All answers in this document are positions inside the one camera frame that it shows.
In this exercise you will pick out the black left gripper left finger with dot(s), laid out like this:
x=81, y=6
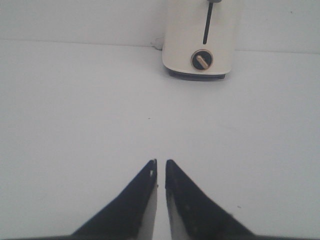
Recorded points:
x=132, y=213

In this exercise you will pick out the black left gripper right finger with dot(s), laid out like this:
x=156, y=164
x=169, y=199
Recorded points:
x=192, y=213

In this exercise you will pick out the white two-slot toaster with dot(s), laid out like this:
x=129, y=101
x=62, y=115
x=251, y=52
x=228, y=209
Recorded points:
x=200, y=36

